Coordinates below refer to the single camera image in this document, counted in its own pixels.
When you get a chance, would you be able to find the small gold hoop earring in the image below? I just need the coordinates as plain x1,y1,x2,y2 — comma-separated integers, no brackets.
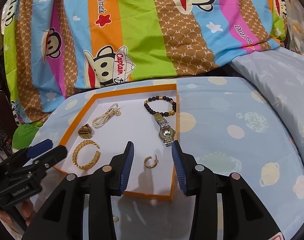
143,155,159,169

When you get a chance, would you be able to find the silver wrist watch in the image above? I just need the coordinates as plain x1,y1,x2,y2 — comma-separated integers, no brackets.
153,112,175,147

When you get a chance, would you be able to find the orange shallow jewelry box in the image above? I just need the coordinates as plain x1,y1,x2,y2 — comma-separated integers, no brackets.
55,83,177,201

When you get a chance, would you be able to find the person's left hand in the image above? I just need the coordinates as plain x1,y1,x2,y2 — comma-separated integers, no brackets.
0,198,36,228

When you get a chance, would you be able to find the green plush cushion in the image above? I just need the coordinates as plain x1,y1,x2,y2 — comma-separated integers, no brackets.
12,124,39,150

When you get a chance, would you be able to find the gold braided bangle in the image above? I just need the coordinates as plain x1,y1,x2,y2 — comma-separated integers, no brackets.
72,139,101,171

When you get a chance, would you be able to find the colorful monkey cartoon quilt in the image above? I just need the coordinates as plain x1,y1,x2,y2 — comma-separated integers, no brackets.
1,0,288,126

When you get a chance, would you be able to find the pale blue floral blanket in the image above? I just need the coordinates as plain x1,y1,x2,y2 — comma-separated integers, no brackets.
232,0,304,165

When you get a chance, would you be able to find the gold chunky ring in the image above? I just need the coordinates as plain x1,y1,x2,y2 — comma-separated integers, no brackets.
77,124,95,139

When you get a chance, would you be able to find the white pearl bracelet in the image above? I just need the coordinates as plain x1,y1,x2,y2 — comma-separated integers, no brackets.
92,103,122,129

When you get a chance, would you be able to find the black bead bracelet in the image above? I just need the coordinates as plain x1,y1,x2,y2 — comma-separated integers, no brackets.
143,95,178,116

